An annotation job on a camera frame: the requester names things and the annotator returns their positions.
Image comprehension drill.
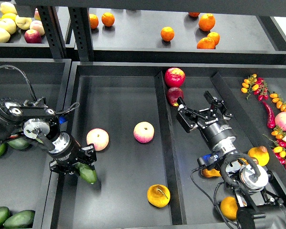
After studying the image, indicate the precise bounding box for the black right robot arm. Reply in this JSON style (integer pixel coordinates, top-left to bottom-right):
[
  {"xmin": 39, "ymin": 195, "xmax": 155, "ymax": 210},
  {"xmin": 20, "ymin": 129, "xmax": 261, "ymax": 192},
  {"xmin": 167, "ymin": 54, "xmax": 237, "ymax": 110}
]
[{"xmin": 176, "ymin": 91, "xmax": 286, "ymax": 229}]

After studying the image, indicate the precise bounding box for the dark green avocado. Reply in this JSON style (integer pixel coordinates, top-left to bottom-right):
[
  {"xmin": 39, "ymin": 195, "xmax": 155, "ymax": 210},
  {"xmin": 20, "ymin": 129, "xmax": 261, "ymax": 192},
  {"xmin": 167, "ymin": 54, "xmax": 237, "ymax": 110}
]
[
  {"xmin": 75, "ymin": 163, "xmax": 97, "ymax": 184},
  {"xmin": 7, "ymin": 138, "xmax": 30, "ymax": 150}
]

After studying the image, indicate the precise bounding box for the mixed cherry tomato cluster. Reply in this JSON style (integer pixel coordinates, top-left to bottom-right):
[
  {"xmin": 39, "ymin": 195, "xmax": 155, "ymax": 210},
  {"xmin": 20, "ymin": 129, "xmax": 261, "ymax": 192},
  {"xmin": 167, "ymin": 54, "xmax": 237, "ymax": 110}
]
[{"xmin": 263, "ymin": 126, "xmax": 286, "ymax": 170}]

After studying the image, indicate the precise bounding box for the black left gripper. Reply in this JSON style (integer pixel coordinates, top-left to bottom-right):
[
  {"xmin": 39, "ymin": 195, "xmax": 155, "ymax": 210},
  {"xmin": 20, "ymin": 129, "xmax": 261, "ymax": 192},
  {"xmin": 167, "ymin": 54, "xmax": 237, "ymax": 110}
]
[{"xmin": 49, "ymin": 143, "xmax": 97, "ymax": 175}]

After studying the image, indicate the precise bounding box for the black shelf upright post left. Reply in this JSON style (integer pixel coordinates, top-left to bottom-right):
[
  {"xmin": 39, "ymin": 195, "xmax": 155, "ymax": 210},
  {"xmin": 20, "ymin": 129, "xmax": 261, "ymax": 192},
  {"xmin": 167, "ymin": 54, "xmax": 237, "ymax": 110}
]
[{"xmin": 37, "ymin": 6, "xmax": 67, "ymax": 59}]

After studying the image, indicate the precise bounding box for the black upper right shelf tray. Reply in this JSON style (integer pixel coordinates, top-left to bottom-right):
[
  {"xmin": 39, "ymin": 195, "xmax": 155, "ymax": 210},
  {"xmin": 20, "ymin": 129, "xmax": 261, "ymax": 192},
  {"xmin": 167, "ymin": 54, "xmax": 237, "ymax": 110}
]
[{"xmin": 91, "ymin": 9, "xmax": 286, "ymax": 64}]

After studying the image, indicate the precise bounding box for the pink apple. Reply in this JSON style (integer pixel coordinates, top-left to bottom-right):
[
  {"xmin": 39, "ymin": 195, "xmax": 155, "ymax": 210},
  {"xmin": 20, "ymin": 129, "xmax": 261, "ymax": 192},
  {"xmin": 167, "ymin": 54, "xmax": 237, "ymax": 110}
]
[
  {"xmin": 133, "ymin": 122, "xmax": 154, "ymax": 144},
  {"xmin": 86, "ymin": 128, "xmax": 109, "ymax": 151}
]

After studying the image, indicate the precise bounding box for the yellow pear bottom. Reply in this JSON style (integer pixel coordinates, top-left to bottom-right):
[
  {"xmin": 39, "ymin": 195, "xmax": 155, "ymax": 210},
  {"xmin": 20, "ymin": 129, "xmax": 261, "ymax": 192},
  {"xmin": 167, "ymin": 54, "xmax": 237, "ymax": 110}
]
[{"xmin": 220, "ymin": 196, "xmax": 238, "ymax": 220}]

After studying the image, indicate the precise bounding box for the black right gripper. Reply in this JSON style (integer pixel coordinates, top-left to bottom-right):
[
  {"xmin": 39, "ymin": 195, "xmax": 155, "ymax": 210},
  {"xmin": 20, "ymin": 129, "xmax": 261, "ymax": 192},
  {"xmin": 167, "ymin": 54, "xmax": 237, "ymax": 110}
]
[{"xmin": 176, "ymin": 91, "xmax": 233, "ymax": 133}]

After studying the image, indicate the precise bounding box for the black left produce bin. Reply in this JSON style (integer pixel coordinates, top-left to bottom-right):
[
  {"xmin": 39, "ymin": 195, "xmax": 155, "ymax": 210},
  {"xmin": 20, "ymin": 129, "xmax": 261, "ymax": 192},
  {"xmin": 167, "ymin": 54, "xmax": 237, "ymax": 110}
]
[{"xmin": 0, "ymin": 58, "xmax": 71, "ymax": 229}]

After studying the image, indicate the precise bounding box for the orange far left shelf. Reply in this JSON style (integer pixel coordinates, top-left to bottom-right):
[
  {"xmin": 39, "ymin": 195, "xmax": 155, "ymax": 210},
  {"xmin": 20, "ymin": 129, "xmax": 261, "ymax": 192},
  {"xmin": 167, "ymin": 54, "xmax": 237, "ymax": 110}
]
[{"xmin": 89, "ymin": 14, "xmax": 99, "ymax": 29}]

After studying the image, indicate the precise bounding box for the pink peach right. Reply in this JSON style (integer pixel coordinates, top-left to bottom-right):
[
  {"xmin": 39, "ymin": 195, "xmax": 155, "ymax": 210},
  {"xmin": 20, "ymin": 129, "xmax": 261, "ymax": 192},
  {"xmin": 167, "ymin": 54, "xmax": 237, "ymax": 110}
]
[{"xmin": 275, "ymin": 112, "xmax": 286, "ymax": 132}]

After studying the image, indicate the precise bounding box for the orange under top shelf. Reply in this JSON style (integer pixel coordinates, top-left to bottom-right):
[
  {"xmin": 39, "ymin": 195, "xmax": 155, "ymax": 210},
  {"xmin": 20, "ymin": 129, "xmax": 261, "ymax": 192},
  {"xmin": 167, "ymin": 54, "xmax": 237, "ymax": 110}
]
[{"xmin": 188, "ymin": 12, "xmax": 200, "ymax": 18}]

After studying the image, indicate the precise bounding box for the black middle produce bin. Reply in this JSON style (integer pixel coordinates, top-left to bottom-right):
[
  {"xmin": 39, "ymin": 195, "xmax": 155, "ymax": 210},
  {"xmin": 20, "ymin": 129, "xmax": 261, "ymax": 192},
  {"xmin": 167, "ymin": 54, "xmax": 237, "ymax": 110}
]
[{"xmin": 41, "ymin": 61, "xmax": 286, "ymax": 229}]

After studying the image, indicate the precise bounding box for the black shelf upright post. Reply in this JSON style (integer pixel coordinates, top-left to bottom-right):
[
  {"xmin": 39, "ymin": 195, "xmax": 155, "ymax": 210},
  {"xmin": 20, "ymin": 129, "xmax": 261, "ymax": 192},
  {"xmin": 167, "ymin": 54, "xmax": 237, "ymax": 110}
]
[
  {"xmin": 37, "ymin": 6, "xmax": 67, "ymax": 59},
  {"xmin": 68, "ymin": 7, "xmax": 94, "ymax": 62}
]

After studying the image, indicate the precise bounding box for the orange behind front right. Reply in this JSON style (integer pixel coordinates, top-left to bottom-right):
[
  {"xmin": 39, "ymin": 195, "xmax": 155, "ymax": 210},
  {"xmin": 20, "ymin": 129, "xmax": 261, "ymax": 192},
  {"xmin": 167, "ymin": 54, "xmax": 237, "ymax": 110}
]
[{"xmin": 207, "ymin": 32, "xmax": 220, "ymax": 46}]

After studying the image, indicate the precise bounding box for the red chili pepper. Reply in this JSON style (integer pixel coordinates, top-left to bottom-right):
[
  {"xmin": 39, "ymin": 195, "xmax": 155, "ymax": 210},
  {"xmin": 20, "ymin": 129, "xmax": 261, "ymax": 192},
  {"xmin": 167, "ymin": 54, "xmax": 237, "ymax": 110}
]
[{"xmin": 262, "ymin": 101, "xmax": 276, "ymax": 129}]

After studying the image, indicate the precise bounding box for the dark red apple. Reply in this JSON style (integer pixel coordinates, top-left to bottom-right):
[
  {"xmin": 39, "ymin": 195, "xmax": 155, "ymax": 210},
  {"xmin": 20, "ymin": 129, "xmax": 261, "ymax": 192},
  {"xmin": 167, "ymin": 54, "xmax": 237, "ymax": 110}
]
[{"xmin": 166, "ymin": 87, "xmax": 184, "ymax": 107}]

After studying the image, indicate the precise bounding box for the black shelf tray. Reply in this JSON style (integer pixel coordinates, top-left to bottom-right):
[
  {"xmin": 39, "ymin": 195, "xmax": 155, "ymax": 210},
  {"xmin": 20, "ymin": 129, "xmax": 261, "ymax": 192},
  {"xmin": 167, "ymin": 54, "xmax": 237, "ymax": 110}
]
[
  {"xmin": 91, "ymin": 9, "xmax": 286, "ymax": 64},
  {"xmin": 0, "ymin": 0, "xmax": 75, "ymax": 59}
]

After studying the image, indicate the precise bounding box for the pale peach on left shelf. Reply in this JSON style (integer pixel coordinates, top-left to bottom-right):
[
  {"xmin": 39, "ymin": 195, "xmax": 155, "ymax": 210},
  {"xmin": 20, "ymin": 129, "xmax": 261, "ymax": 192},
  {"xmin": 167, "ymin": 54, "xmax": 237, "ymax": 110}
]
[{"xmin": 30, "ymin": 20, "xmax": 45, "ymax": 36}]

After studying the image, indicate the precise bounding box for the orange front right shelf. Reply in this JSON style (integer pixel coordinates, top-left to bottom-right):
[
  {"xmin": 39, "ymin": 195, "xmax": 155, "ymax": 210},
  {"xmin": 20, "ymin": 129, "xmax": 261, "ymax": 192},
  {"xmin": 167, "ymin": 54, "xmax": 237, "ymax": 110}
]
[{"xmin": 196, "ymin": 37, "xmax": 215, "ymax": 49}]

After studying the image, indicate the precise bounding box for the bright red apple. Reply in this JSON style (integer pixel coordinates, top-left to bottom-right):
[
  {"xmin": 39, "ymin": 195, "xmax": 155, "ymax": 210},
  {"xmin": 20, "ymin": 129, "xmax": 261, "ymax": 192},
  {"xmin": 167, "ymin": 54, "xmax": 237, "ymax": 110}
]
[{"xmin": 164, "ymin": 67, "xmax": 185, "ymax": 88}]

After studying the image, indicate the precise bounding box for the large orange right shelf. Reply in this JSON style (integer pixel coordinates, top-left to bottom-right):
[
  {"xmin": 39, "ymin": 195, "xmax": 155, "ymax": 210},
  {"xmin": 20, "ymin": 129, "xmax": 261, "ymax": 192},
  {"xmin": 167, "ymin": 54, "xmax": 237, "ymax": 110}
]
[{"xmin": 198, "ymin": 13, "xmax": 216, "ymax": 31}]

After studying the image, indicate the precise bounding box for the black produce bin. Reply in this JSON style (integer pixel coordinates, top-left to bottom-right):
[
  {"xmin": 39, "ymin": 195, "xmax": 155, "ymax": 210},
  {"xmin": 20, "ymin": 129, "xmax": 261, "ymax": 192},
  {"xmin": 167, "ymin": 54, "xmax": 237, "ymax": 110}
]
[
  {"xmin": 0, "ymin": 58, "xmax": 71, "ymax": 229},
  {"xmin": 41, "ymin": 61, "xmax": 286, "ymax": 229}
]

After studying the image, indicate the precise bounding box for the orange red cherry tomato bunch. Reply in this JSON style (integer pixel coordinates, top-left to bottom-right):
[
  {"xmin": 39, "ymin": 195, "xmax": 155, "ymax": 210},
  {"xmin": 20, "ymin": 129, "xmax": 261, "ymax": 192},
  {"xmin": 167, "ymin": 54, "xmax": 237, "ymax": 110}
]
[{"xmin": 241, "ymin": 73, "xmax": 268, "ymax": 101}]

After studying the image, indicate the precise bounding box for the orange cherry tomato string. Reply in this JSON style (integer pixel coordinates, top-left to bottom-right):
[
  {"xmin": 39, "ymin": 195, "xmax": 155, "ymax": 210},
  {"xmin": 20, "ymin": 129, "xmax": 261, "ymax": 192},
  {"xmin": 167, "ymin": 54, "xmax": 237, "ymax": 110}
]
[{"xmin": 269, "ymin": 92, "xmax": 286, "ymax": 116}]

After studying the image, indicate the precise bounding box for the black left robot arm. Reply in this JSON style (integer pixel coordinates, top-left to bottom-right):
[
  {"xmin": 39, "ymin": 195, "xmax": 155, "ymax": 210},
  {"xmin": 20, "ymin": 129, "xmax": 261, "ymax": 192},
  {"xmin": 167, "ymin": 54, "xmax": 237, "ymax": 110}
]
[{"xmin": 0, "ymin": 64, "xmax": 97, "ymax": 177}]

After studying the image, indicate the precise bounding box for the black shelf upright post right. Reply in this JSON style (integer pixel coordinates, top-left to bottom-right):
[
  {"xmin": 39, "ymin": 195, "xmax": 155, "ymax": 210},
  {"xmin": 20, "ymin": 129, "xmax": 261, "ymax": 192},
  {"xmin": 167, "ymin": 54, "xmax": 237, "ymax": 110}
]
[{"xmin": 68, "ymin": 7, "xmax": 94, "ymax": 62}]

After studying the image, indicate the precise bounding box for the red apple on left shelf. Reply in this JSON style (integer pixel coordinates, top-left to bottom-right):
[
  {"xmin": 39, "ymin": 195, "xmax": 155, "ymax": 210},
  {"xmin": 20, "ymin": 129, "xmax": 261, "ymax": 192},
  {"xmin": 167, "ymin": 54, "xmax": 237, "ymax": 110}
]
[{"xmin": 24, "ymin": 29, "xmax": 42, "ymax": 43}]

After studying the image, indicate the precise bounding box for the pink apple left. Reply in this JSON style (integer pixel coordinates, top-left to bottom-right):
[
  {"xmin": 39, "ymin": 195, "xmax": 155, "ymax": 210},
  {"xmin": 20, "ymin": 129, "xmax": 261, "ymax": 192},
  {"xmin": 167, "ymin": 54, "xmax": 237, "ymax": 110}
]
[{"xmin": 86, "ymin": 128, "xmax": 109, "ymax": 151}]

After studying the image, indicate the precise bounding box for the black upper left shelf tray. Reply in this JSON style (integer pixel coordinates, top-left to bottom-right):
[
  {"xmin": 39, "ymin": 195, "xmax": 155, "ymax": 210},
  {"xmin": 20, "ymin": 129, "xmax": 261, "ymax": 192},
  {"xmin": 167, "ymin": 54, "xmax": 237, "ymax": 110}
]
[{"xmin": 0, "ymin": 0, "xmax": 75, "ymax": 59}]

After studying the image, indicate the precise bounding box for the yellow pear with brown top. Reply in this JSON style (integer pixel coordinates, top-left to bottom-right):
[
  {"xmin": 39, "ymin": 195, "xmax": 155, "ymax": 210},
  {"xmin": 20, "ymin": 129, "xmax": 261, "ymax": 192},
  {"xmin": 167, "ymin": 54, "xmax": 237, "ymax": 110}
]
[{"xmin": 247, "ymin": 146, "xmax": 270, "ymax": 167}]

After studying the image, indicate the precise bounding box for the pink apple centre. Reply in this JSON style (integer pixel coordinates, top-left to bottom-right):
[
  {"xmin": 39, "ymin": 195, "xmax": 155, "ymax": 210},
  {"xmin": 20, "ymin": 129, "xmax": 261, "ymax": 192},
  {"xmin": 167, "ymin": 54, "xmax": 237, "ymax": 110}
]
[{"xmin": 133, "ymin": 122, "xmax": 154, "ymax": 144}]

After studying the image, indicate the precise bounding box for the orange centre shelf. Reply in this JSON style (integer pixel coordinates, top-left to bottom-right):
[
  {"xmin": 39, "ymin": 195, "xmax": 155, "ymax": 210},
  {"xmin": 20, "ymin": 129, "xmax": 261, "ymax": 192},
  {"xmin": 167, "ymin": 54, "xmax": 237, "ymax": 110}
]
[{"xmin": 160, "ymin": 27, "xmax": 175, "ymax": 42}]

